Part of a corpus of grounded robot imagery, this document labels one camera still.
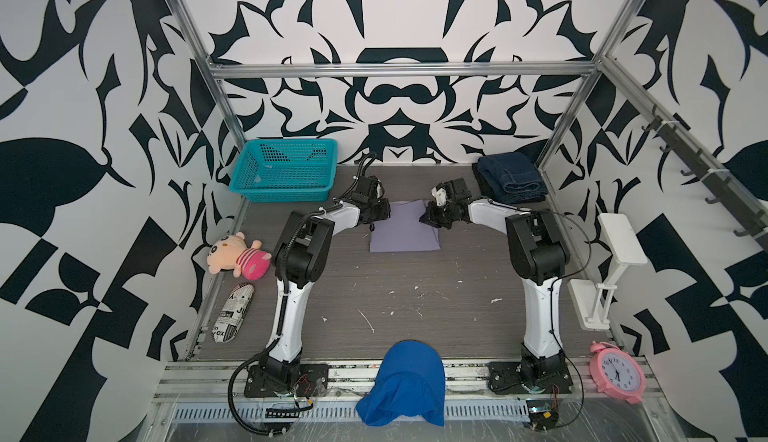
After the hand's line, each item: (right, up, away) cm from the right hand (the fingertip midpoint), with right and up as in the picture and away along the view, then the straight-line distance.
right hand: (422, 214), depth 102 cm
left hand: (-11, +4, +2) cm, 11 cm away
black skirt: (+24, +8, +9) cm, 27 cm away
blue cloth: (-7, -36, -33) cm, 49 cm away
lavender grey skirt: (-6, -5, -1) cm, 8 cm away
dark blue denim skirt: (+31, +12, +3) cm, 34 cm away
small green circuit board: (+24, -45, -31) cm, 60 cm away
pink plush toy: (-57, -10, -14) cm, 59 cm away
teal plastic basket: (-51, +16, +17) cm, 56 cm away
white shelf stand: (+43, -21, -21) cm, 52 cm away
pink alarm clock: (+44, -37, -29) cm, 64 cm away
